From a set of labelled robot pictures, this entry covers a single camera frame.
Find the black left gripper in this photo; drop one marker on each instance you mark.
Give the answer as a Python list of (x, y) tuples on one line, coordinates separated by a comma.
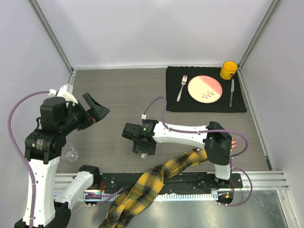
[(97, 112)]

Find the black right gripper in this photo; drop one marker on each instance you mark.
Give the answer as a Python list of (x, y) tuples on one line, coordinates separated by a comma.
[(137, 146)]

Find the clear nail polish bottle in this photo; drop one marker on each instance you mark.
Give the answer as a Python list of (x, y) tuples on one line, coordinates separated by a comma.
[(144, 155)]

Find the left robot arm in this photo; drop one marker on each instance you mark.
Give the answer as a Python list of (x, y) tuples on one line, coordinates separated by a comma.
[(60, 115)]

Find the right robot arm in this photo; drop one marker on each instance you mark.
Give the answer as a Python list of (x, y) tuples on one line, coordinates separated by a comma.
[(212, 138)]

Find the mannequin hand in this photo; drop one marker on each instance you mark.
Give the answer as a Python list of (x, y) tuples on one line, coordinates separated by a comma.
[(233, 145)]

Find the clear plastic cup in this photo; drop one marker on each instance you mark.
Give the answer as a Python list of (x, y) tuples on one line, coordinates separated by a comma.
[(69, 153)]

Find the yellow plaid shirt sleeve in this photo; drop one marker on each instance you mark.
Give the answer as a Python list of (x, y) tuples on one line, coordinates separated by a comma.
[(142, 194)]

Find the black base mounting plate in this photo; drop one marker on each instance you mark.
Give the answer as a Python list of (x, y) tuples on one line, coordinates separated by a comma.
[(184, 183)]

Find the silver fork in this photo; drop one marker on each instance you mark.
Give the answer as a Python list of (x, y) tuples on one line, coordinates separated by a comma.
[(183, 83)]

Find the pink and cream plate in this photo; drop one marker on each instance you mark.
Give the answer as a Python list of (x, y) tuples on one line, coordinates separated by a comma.
[(205, 89)]

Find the yellow mug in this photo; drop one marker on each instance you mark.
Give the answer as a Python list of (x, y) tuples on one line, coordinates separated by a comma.
[(228, 69)]

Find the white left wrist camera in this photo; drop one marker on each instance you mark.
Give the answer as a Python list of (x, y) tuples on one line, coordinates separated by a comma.
[(66, 92)]

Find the knife with mottled handle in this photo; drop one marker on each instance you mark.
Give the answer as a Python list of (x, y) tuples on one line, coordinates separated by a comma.
[(231, 92)]

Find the aluminium frame rail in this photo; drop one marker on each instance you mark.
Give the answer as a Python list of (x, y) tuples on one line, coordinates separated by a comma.
[(261, 180)]

